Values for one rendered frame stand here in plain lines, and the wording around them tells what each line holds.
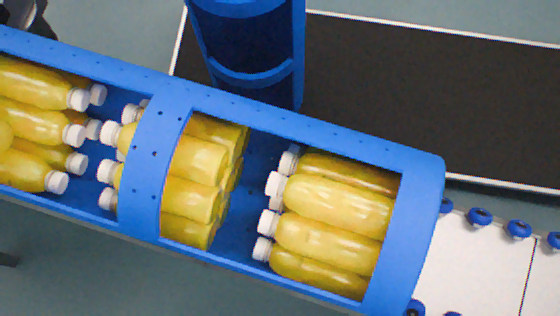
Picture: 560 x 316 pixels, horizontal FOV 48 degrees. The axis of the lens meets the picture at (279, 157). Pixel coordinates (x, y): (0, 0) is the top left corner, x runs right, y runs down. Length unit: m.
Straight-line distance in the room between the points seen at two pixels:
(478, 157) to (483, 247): 0.90
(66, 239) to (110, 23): 0.81
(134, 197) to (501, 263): 0.70
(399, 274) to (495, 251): 0.37
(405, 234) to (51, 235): 1.59
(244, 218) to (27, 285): 1.26
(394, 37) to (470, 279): 1.16
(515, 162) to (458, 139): 0.19
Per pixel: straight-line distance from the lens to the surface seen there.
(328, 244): 1.02
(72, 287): 2.28
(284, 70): 1.68
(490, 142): 2.18
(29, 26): 1.72
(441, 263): 1.26
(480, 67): 2.26
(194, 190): 1.04
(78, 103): 1.16
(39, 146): 1.25
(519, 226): 1.26
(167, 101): 1.02
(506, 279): 1.29
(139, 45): 2.44
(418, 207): 0.95
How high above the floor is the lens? 2.15
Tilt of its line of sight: 75 degrees down
